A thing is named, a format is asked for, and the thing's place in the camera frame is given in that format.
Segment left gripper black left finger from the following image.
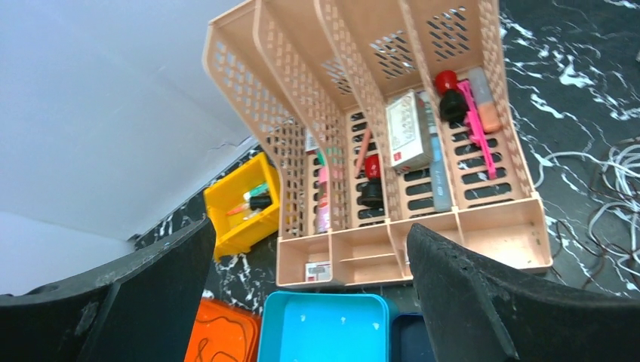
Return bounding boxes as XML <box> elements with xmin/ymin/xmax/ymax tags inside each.
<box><xmin>1</xmin><ymin>219</ymin><xmax>216</xmax><ymax>361</ymax></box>

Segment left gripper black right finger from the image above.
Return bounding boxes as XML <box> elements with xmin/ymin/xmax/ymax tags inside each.
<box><xmin>407</xmin><ymin>224</ymin><xmax>639</xmax><ymax>361</ymax></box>

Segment black cable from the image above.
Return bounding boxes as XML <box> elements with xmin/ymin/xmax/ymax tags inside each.
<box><xmin>192</xmin><ymin>319</ymin><xmax>256</xmax><ymax>362</ymax></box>

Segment thin cables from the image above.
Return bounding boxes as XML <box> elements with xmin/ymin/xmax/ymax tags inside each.
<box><xmin>530</xmin><ymin>137</ymin><xmax>640</xmax><ymax>296</ymax></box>

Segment dark blue plastic tray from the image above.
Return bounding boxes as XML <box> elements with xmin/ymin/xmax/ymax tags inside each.
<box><xmin>390</xmin><ymin>313</ymin><xmax>435</xmax><ymax>362</ymax></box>

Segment orange plastic tray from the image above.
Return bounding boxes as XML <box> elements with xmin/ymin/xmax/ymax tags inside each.
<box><xmin>184</xmin><ymin>298</ymin><xmax>261</xmax><ymax>361</ymax></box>

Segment grey blue pen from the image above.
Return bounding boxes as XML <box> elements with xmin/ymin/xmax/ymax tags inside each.
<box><xmin>418</xmin><ymin>90</ymin><xmax>453</xmax><ymax>213</ymax></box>

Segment yellow plastic bin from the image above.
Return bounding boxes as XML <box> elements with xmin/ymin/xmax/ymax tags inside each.
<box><xmin>204</xmin><ymin>152</ymin><xmax>280</xmax><ymax>262</ymax></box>

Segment red black bottle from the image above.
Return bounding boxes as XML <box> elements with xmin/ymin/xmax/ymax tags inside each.
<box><xmin>361</xmin><ymin>154</ymin><xmax>384</xmax><ymax>209</ymax></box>
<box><xmin>434</xmin><ymin>70</ymin><xmax>469</xmax><ymax>123</ymax></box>

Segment teal plastic tray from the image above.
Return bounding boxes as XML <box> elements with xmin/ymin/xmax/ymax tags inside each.
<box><xmin>257</xmin><ymin>291</ymin><xmax>398</xmax><ymax>362</ymax></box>

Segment markers in yellow bin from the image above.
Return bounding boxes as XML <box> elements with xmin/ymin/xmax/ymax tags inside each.
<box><xmin>226</xmin><ymin>183</ymin><xmax>272</xmax><ymax>221</ymax></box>

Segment pink tube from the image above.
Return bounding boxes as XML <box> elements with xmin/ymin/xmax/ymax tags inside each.
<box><xmin>316</xmin><ymin>149</ymin><xmax>331</xmax><ymax>233</ymax></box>

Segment white pink box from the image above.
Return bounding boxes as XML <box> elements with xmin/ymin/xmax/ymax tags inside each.
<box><xmin>386</xmin><ymin>90</ymin><xmax>433</xmax><ymax>173</ymax></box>

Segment pink pen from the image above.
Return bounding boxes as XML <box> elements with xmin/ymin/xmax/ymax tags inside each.
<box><xmin>457</xmin><ymin>80</ymin><xmax>497</xmax><ymax>179</ymax></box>

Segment orange highlighter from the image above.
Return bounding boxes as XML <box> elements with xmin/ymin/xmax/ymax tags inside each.
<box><xmin>467</xmin><ymin>67</ymin><xmax>502</xmax><ymax>133</ymax></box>

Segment peach file organizer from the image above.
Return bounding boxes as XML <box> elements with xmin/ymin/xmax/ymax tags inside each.
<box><xmin>203</xmin><ymin>1</ymin><xmax>552</xmax><ymax>289</ymax></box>

